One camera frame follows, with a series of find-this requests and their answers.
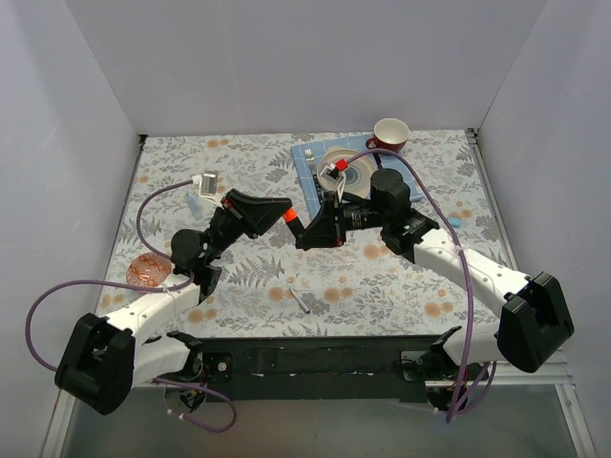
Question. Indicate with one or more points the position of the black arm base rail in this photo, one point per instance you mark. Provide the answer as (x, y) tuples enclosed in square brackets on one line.
[(321, 368)]

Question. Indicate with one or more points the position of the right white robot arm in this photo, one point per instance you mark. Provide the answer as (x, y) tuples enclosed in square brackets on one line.
[(533, 317)]

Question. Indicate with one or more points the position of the beige blue plate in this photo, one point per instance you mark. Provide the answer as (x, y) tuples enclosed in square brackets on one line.
[(357, 175)]

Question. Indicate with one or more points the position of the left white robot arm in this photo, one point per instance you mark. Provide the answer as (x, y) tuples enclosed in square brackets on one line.
[(107, 356)]

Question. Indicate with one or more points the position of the fork with black handle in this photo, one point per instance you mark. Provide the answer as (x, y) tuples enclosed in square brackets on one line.
[(310, 161)]

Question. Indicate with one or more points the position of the white grey pen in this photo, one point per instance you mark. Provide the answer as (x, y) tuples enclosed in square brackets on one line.
[(299, 300)]

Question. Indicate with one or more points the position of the blue checked cloth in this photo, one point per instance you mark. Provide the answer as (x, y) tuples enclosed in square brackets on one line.
[(319, 149)]

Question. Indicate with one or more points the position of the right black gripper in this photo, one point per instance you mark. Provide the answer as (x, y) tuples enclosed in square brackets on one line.
[(335, 221)]

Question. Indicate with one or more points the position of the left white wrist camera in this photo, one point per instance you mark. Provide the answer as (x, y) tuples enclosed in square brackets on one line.
[(207, 183)]

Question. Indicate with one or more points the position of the red white cup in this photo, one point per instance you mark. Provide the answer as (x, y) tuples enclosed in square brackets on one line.
[(390, 134)]

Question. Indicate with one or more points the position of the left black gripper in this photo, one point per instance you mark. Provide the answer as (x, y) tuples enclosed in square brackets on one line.
[(231, 210)]

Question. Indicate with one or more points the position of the red patterned small bowl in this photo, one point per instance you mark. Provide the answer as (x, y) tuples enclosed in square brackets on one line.
[(148, 270)]

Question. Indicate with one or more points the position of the light blue pen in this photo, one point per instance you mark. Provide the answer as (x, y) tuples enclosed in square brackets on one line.
[(194, 206)]

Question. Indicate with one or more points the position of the black orange highlighter pen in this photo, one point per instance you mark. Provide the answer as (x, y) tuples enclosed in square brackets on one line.
[(296, 228)]

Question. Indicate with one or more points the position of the light blue pen cap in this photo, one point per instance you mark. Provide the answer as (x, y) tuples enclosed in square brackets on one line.
[(454, 222)]

